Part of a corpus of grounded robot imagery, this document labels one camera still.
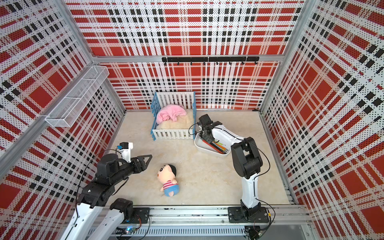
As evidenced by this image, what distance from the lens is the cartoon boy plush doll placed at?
0.77m

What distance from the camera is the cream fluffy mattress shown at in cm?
100

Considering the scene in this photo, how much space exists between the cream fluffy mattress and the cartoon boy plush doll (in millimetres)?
275
